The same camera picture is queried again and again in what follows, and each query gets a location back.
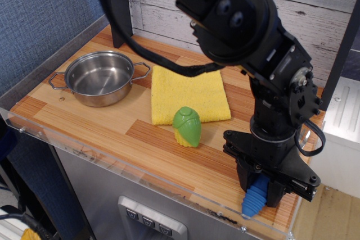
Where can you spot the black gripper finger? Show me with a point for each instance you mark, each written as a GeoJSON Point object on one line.
{"type": "Point", "coordinates": [247, 171]}
{"type": "Point", "coordinates": [276, 191]}

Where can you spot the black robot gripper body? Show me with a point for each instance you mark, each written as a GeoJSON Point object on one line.
{"type": "Point", "coordinates": [279, 158]}

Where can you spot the blue handled metal fork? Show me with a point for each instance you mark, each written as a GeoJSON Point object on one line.
{"type": "Point", "coordinates": [255, 198]}

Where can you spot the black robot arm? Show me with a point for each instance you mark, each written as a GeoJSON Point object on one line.
{"type": "Point", "coordinates": [250, 35]}

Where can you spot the white ribbed side cabinet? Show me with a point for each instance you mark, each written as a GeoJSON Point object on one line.
{"type": "Point", "coordinates": [338, 164]}

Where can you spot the green yellow toy corn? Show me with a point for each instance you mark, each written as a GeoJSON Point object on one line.
{"type": "Point", "coordinates": [187, 127]}

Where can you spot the yellow folded cloth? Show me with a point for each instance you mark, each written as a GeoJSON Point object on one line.
{"type": "Point", "coordinates": [204, 93]}

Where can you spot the clear acrylic table guard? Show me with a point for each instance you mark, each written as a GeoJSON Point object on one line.
{"type": "Point", "coordinates": [204, 177]}

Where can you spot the silver button control panel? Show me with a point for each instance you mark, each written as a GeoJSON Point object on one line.
{"type": "Point", "coordinates": [131, 210]}

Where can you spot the stainless steel cabinet front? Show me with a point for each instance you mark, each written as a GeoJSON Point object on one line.
{"type": "Point", "coordinates": [99, 189]}

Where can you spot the stainless steel pot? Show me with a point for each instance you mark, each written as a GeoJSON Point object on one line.
{"type": "Point", "coordinates": [101, 78]}

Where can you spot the yellow object bottom left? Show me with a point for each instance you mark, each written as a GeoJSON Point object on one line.
{"type": "Point", "coordinates": [29, 234]}

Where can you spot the black right frame post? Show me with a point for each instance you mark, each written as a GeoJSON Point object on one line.
{"type": "Point", "coordinates": [341, 57]}

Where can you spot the black frame post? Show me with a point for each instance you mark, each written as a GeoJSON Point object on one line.
{"type": "Point", "coordinates": [121, 21]}
{"type": "Point", "coordinates": [341, 57]}

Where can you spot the black left frame post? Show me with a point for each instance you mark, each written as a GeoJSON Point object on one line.
{"type": "Point", "coordinates": [121, 21]}

